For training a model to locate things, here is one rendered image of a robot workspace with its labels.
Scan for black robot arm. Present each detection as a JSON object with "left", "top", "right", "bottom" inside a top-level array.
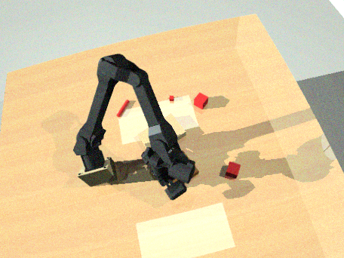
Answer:
[{"left": 73, "top": 54, "right": 195, "bottom": 183}]

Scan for red square block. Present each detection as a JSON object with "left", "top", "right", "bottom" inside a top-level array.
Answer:
[
  {"left": 194, "top": 92, "right": 208, "bottom": 109},
  {"left": 226, "top": 161, "right": 241, "bottom": 179}
]

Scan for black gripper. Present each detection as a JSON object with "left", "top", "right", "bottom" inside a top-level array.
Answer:
[{"left": 151, "top": 169, "right": 187, "bottom": 201}]

